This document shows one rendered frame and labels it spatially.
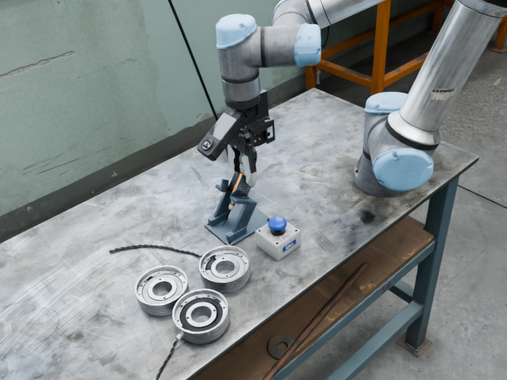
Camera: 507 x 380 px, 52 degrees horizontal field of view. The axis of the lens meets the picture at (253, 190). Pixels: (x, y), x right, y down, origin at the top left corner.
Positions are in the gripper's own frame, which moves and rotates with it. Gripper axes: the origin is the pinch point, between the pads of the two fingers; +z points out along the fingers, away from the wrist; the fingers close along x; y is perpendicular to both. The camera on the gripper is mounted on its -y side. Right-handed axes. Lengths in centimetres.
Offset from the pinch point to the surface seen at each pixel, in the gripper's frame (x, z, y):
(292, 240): -15.4, 8.4, 0.8
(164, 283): -6.2, 9.7, -26.0
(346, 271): -11.5, 36.9, 22.9
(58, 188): 149, 80, -10
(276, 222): -12.2, 4.4, -0.7
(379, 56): 91, 49, 157
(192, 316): -16.9, 9.9, -26.1
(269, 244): -13.3, 8.3, -3.8
